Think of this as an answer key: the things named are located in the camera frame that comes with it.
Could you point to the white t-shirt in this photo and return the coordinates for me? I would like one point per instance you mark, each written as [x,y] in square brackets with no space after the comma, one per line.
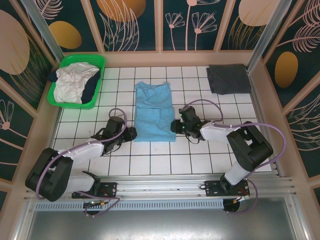
[70,85]

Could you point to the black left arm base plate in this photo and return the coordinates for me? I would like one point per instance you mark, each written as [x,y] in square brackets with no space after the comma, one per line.
[108,188]

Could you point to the navy blue t-shirt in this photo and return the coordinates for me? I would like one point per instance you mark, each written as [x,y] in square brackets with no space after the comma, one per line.
[90,92]

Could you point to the green plastic laundry basket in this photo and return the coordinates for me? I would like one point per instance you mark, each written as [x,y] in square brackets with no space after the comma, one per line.
[96,62]

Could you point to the dark grey folded t-shirt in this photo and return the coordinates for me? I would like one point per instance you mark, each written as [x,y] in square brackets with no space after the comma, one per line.
[228,78]

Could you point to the grey metal sheet panel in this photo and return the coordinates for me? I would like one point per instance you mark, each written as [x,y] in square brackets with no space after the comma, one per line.
[160,225]

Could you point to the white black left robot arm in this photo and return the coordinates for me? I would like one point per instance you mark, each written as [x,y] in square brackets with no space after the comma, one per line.
[80,152]

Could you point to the light blue printed t-shirt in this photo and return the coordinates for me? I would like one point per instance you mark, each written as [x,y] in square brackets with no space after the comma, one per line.
[152,110]

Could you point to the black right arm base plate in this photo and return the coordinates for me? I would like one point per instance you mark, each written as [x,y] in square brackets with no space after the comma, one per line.
[212,188]

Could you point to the aluminium frame post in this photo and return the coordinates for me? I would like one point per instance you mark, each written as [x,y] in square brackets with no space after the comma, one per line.
[43,27]
[267,32]

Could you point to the aluminium table side rail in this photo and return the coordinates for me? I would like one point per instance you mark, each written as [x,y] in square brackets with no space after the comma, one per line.
[265,105]

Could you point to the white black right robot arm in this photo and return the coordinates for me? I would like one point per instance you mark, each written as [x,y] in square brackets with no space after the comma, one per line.
[247,145]

